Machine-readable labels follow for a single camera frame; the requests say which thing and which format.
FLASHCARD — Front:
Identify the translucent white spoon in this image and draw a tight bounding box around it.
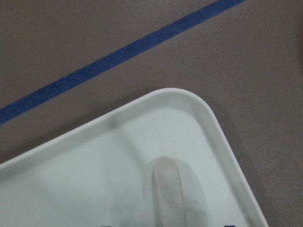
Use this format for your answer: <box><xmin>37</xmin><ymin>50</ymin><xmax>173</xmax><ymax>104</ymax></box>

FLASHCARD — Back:
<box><xmin>152</xmin><ymin>157</ymin><xmax>187</xmax><ymax>227</ymax></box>

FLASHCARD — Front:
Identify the white bear tray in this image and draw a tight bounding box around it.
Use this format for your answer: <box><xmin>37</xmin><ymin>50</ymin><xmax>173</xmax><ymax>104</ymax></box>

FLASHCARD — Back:
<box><xmin>0</xmin><ymin>88</ymin><xmax>268</xmax><ymax>227</ymax></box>

